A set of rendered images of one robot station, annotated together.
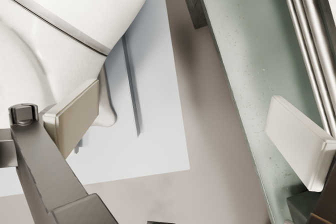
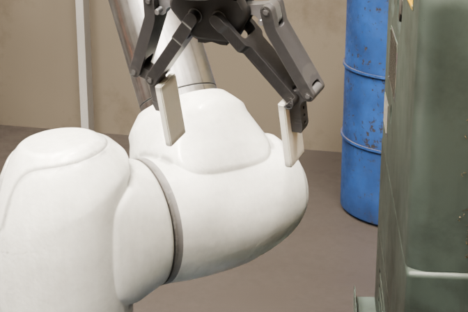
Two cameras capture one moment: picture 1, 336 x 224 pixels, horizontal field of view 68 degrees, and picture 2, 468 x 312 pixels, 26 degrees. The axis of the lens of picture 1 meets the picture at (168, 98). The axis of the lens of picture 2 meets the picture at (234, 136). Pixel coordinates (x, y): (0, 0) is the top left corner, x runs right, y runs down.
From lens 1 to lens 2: 1.00 m
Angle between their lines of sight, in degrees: 77
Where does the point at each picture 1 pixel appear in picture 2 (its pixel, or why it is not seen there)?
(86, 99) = (179, 112)
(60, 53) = (147, 187)
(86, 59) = (160, 214)
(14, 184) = not seen: outside the picture
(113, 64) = not seen: outside the picture
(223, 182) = not seen: outside the picture
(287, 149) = (283, 127)
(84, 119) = (172, 113)
